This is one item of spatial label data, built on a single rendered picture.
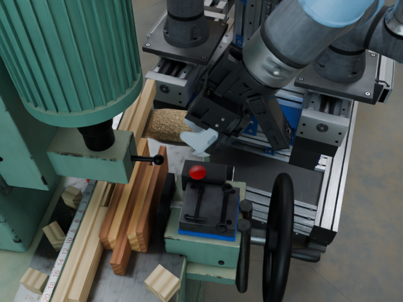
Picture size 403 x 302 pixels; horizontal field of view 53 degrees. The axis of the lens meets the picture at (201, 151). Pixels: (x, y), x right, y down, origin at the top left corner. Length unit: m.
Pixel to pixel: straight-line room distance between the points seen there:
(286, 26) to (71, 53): 0.24
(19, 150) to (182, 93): 0.69
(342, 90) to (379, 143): 1.10
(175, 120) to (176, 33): 0.45
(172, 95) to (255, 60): 0.82
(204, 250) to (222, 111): 0.29
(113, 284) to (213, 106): 0.38
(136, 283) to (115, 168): 0.21
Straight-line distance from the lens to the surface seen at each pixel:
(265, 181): 1.72
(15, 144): 0.68
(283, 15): 0.47
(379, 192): 2.10
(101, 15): 0.48
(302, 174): 1.77
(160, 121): 0.93
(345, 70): 1.24
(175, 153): 0.90
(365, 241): 1.92
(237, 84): 0.54
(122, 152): 0.69
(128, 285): 0.75
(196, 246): 0.73
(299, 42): 0.47
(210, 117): 0.56
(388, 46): 1.15
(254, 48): 0.50
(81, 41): 0.49
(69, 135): 0.74
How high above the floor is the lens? 1.59
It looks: 50 degrees down
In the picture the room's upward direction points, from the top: straight up
